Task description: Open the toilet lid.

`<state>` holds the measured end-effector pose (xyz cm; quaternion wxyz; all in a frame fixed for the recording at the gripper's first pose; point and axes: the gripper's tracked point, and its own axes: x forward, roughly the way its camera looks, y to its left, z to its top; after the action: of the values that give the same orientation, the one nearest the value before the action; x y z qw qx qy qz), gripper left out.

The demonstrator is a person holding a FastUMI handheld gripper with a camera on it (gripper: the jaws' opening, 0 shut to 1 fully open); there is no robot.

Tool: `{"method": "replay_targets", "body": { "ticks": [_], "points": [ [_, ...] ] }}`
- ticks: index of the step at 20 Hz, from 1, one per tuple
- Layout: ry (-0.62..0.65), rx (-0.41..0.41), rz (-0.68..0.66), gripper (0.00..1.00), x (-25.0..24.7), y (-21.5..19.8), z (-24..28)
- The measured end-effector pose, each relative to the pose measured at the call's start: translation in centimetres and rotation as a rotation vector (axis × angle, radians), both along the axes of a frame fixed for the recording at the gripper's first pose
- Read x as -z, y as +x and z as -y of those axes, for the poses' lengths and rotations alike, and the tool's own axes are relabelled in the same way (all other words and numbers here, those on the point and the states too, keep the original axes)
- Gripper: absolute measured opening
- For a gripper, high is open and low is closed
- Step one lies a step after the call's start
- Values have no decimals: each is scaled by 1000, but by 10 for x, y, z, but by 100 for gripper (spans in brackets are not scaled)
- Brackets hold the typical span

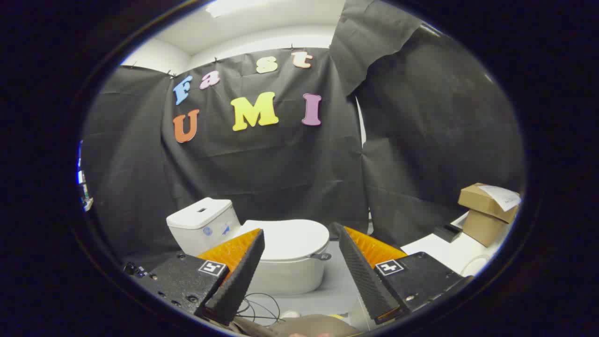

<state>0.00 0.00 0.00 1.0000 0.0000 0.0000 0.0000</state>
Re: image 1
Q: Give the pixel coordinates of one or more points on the plain brown cardboard box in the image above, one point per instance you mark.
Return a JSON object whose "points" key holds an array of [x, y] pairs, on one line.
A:
{"points": [[482, 228]]}

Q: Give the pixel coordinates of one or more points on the small black box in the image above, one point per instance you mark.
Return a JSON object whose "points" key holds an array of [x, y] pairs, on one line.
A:
{"points": [[448, 232]]}

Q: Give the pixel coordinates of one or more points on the white toilet lid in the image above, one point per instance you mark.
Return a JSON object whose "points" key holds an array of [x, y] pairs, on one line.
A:
{"points": [[290, 238]]}

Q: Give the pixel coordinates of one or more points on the black backdrop cloth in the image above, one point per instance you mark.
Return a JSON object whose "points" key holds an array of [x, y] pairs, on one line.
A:
{"points": [[281, 164]]}

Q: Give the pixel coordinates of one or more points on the white low table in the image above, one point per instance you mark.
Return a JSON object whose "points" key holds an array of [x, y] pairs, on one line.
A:
{"points": [[444, 255]]}

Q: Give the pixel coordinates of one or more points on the brown cardboard box with label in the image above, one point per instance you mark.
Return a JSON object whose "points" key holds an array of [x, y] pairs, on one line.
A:
{"points": [[484, 201]]}

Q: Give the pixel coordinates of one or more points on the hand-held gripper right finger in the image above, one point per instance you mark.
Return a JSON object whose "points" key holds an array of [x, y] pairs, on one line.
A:
{"points": [[365, 276]]}

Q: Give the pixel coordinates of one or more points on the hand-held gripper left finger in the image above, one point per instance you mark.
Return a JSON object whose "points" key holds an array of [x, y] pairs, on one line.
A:
{"points": [[238, 281]]}

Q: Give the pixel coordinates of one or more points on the white rack with clutter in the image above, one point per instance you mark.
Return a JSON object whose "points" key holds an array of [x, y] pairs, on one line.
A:
{"points": [[84, 189]]}

